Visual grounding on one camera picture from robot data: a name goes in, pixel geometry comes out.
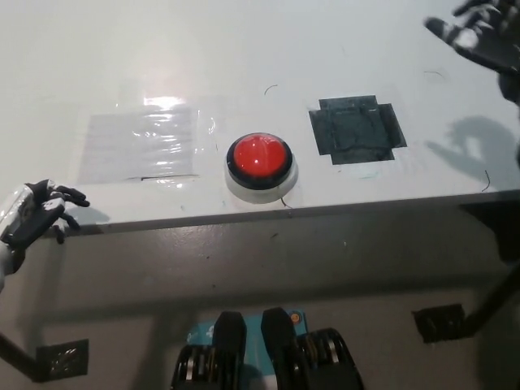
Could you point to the clear plastic taped sheet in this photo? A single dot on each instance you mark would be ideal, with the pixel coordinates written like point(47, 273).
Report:
point(144, 142)

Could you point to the black metal table leg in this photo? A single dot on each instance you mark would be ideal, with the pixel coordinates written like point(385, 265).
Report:
point(493, 298)
point(18, 357)

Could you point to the black table frame bracket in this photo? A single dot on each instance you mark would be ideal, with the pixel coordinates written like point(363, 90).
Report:
point(497, 227)

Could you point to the red dome button, white base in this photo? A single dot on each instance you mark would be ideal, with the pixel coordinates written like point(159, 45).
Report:
point(260, 159)

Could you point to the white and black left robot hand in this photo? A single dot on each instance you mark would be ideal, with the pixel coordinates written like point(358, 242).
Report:
point(34, 219)

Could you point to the black tape patch on desk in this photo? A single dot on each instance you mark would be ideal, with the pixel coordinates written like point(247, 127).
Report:
point(356, 129)

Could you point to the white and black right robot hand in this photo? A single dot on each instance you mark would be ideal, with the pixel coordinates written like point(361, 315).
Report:
point(485, 42)

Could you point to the black floor tape patch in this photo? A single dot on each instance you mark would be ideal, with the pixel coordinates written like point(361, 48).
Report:
point(438, 323)
point(63, 359)

